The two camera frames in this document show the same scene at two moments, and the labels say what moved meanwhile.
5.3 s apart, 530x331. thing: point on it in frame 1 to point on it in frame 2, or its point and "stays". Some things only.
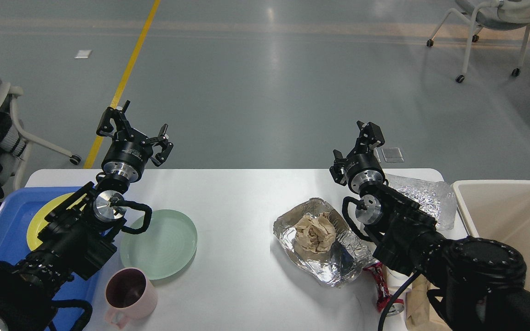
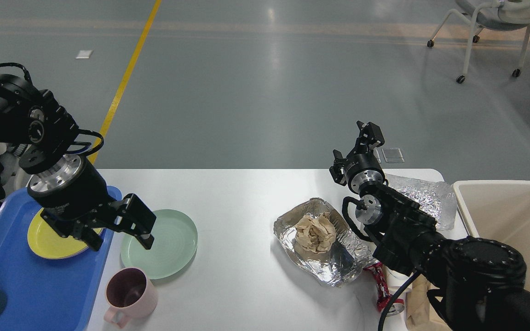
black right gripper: [359, 168] stays
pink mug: [129, 295] stays
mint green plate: [165, 248] stays
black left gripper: [129, 151] to [71, 195]
